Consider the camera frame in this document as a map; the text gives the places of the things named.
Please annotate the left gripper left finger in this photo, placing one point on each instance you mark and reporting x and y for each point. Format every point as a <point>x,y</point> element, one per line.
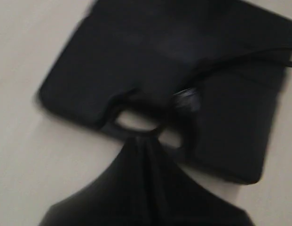
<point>118,197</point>

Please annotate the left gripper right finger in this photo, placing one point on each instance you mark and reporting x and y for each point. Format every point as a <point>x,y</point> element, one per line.
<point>177,200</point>

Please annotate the black plastic carrying case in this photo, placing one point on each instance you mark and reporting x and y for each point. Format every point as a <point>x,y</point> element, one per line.
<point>210,69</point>

